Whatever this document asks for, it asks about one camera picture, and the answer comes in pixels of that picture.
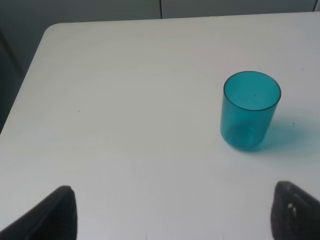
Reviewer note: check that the teal translucent plastic cup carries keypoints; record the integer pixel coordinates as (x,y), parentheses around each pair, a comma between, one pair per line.
(249,101)

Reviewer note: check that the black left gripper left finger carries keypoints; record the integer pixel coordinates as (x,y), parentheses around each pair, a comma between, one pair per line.
(54,218)

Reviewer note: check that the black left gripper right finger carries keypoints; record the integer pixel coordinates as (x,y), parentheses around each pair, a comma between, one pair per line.
(295,214)

